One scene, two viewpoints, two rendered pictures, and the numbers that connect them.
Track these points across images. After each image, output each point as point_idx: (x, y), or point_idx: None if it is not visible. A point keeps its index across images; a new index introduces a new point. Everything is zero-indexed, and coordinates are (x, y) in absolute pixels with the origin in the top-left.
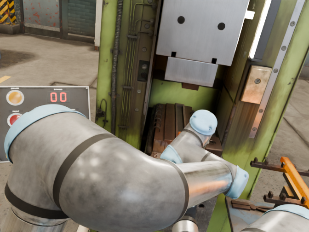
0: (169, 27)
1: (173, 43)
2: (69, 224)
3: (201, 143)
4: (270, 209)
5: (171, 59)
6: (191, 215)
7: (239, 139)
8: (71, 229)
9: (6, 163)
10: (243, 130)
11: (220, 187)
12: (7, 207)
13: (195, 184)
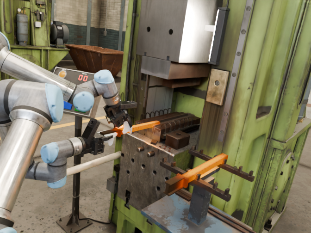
0: (142, 34)
1: (144, 45)
2: (106, 202)
3: (93, 87)
4: (210, 210)
5: (143, 57)
6: (85, 139)
7: (209, 141)
8: (105, 206)
9: (100, 155)
10: (212, 131)
11: (50, 83)
12: (80, 177)
13: (15, 61)
